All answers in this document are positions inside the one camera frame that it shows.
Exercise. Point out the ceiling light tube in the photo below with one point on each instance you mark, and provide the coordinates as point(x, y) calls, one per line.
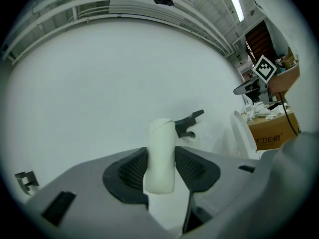
point(235, 2)

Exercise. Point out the brown cardboard box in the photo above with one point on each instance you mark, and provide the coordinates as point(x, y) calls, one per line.
point(271, 133)

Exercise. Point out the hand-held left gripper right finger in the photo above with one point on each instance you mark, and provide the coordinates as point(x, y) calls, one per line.
point(197, 173)

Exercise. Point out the small black paper holder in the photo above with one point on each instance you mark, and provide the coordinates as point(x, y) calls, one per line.
point(26, 182)

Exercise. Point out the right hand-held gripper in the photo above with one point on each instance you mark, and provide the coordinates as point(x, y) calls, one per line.
point(264, 70)

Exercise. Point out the person's right forearm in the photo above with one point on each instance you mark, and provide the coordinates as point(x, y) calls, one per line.
point(284, 80)

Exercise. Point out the pile of white fittings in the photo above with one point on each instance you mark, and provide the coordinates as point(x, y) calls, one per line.
point(264, 111)

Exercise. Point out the white ceiling pipes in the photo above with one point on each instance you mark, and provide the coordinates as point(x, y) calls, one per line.
point(99, 9)

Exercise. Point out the wide black paper holder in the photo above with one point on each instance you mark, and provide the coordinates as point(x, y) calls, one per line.
point(185, 123)

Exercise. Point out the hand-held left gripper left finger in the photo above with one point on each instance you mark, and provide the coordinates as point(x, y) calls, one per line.
point(127, 173)

